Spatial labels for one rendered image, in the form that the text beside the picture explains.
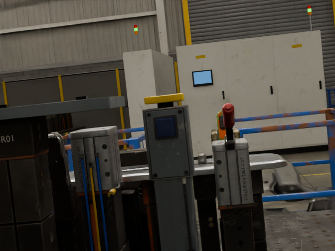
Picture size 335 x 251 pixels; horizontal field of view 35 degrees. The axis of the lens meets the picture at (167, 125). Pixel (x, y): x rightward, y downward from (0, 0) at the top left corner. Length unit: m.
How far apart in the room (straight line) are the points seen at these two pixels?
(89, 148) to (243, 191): 0.30
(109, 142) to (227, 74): 8.00
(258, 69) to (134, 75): 2.09
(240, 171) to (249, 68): 8.01
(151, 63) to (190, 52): 0.69
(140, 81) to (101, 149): 8.05
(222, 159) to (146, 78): 8.05
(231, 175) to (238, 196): 0.04
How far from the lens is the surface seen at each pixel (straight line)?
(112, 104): 0.81
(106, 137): 0.99
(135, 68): 9.06
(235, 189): 0.99
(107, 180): 1.00
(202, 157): 1.18
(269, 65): 9.00
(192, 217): 0.84
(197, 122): 8.97
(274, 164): 1.11
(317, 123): 2.93
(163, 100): 0.82
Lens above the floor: 1.16
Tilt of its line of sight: 3 degrees down
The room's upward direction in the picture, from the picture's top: 6 degrees counter-clockwise
